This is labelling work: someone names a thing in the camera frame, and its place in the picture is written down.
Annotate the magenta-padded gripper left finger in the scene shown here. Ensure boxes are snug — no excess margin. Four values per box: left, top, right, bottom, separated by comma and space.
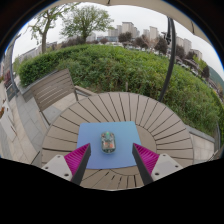
41, 143, 92, 186

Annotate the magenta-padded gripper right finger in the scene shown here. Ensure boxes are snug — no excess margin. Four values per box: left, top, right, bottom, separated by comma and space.
131, 142, 183, 186

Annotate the transparent green computer mouse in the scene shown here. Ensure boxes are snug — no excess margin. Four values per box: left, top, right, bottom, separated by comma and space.
100, 131, 117, 155

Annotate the blue mouse pad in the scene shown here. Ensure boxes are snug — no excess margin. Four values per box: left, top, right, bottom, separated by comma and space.
76, 120, 142, 170

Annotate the green hedge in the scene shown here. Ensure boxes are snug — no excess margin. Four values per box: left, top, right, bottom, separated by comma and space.
18, 44, 224, 138

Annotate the beige patio umbrella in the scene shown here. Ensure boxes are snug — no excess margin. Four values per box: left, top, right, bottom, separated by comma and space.
49, 0, 213, 103

